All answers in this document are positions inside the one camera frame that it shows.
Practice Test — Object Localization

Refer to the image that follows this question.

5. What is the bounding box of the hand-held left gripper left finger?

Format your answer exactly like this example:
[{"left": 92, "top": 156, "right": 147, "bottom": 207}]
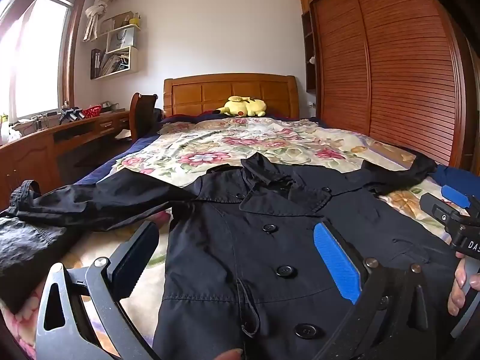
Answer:
[{"left": 35, "top": 220, "right": 162, "bottom": 360}]

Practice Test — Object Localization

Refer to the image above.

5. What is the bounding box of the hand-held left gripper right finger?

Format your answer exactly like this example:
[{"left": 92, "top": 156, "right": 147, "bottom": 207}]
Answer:
[{"left": 312, "top": 220, "right": 432, "bottom": 360}]

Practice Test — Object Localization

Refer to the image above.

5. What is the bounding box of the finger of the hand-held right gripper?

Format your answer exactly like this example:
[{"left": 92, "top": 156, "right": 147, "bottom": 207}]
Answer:
[
  {"left": 419, "top": 193, "right": 464, "bottom": 230},
  {"left": 441, "top": 184, "right": 472, "bottom": 209}
]

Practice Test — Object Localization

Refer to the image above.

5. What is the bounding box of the black trench coat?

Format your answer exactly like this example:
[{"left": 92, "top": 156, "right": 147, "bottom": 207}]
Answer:
[{"left": 7, "top": 154, "right": 462, "bottom": 360}]

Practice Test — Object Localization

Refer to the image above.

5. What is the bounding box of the person's right hand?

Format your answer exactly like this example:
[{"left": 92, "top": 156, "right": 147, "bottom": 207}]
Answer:
[{"left": 447, "top": 251, "right": 480, "bottom": 316}]

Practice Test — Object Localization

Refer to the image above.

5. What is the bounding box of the person's left hand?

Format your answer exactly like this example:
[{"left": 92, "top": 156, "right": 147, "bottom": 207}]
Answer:
[{"left": 218, "top": 347, "right": 245, "bottom": 360}]

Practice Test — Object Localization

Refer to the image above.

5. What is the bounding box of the blue cloth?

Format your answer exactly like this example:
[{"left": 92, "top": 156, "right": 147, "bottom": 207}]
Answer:
[{"left": 431, "top": 163, "right": 480, "bottom": 201}]

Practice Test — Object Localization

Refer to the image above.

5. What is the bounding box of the dark grey garment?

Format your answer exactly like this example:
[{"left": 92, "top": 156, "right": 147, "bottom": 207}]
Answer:
[{"left": 0, "top": 215, "right": 91, "bottom": 314}]

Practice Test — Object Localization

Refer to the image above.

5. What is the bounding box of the floral blanket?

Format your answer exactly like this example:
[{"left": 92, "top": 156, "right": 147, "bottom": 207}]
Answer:
[{"left": 0, "top": 115, "right": 456, "bottom": 360}]

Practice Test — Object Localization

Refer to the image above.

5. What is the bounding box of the wooden chair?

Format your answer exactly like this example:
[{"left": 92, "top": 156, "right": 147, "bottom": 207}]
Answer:
[{"left": 129, "top": 93, "right": 163, "bottom": 143}]

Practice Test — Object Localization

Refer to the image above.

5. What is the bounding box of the wooden desk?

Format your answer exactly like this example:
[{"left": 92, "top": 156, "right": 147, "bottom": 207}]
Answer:
[{"left": 0, "top": 109, "right": 132, "bottom": 205}]

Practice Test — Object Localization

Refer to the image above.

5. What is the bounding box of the wooden louvered wardrobe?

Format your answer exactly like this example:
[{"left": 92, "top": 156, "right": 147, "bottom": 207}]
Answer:
[{"left": 298, "top": 0, "right": 475, "bottom": 169}]

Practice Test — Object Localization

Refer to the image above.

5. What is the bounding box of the black hand-held device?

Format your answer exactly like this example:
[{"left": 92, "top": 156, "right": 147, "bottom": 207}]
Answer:
[{"left": 58, "top": 107, "right": 86, "bottom": 122}]

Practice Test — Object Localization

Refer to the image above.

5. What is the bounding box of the white plastic bag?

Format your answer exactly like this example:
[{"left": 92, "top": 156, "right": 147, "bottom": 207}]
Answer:
[{"left": 0, "top": 124, "right": 21, "bottom": 145}]

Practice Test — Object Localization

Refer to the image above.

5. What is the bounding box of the yellow plush toy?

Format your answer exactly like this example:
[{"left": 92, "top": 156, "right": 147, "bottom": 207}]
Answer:
[{"left": 214, "top": 95, "right": 267, "bottom": 118}]

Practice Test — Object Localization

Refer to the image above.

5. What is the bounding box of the wooden bed headboard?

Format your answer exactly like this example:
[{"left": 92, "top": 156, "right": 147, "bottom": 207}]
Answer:
[{"left": 163, "top": 74, "right": 301, "bottom": 119}]

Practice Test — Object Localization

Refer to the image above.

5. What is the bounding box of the dark wooden open shelf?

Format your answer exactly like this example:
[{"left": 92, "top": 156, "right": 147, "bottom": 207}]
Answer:
[{"left": 301, "top": 10, "right": 317, "bottom": 91}]

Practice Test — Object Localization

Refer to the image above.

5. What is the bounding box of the white paper bag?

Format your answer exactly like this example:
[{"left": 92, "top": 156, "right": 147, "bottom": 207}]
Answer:
[{"left": 109, "top": 28, "right": 135, "bottom": 51}]

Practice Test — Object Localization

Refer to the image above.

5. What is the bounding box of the wood framed window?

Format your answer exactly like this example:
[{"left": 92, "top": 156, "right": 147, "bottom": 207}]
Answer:
[{"left": 0, "top": 0, "right": 81, "bottom": 121}]

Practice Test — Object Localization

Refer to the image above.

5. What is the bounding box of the tied beige curtain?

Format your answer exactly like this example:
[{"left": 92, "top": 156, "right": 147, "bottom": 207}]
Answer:
[{"left": 82, "top": 0, "right": 115, "bottom": 42}]

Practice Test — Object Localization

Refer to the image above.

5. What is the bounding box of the cream wall shelf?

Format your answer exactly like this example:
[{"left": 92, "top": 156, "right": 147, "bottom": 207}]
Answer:
[{"left": 90, "top": 24, "right": 141, "bottom": 80}]

